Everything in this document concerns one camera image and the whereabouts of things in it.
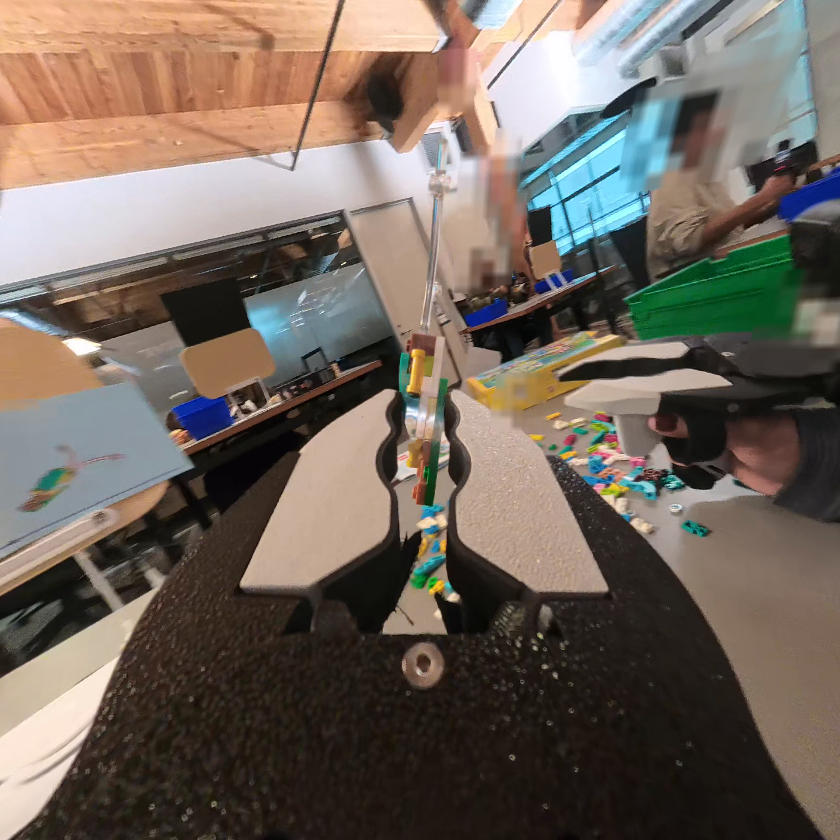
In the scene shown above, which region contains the wooden-topped table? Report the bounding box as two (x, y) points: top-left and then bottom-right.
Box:
(167, 357), (386, 473)
(459, 264), (619, 355)

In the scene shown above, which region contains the person's right forearm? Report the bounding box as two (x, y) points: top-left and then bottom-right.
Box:
(774, 407), (840, 524)

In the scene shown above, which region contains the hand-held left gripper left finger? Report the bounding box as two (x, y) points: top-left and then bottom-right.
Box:
(239, 389), (403, 602)

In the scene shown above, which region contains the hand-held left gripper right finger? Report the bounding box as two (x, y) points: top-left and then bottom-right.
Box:
(446, 392), (611, 602)

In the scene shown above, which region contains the toy brick model with clear rod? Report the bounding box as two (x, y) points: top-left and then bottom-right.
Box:
(398, 134), (455, 508)

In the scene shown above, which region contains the yellow toy box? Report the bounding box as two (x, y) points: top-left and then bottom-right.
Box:
(467, 331), (626, 412)

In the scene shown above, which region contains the green plastic bin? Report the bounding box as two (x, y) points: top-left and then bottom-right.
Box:
(623, 233), (807, 343)

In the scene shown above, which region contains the grey door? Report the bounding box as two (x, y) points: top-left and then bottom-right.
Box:
(346, 197), (462, 371)

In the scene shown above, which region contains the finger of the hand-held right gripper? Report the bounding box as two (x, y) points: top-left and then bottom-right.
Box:
(556, 340), (691, 383)
(563, 369), (734, 417)

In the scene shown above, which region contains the black monitor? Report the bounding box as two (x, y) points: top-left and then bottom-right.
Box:
(159, 279), (255, 366)

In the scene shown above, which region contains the person's right hand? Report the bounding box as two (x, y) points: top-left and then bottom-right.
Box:
(647, 409), (807, 498)

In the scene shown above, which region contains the blue plastic bin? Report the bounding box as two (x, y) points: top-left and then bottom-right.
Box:
(777, 172), (840, 223)
(463, 298), (511, 330)
(171, 395), (235, 442)

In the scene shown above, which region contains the light blue instruction booklet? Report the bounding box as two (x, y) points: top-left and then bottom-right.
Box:
(0, 381), (196, 559)

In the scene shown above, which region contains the pile of colourful toy bricks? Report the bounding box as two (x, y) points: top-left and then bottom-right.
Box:
(525, 410), (714, 540)

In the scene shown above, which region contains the grey desk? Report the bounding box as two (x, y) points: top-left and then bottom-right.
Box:
(0, 387), (840, 840)

